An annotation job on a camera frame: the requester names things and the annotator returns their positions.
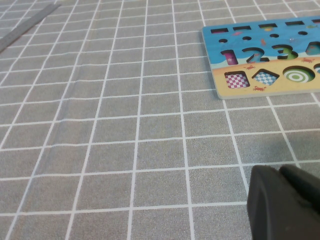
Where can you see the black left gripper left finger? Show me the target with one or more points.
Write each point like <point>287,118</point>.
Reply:
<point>272,212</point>

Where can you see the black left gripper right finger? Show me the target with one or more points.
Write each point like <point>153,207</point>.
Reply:
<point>305,187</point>

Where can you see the wooden number puzzle board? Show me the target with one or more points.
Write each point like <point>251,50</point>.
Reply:
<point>275,86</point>

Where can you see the grey grid tablecloth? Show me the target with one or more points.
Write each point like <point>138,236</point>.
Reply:
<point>125,125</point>

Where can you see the metal ruler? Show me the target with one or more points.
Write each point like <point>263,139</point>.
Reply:
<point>22,27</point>

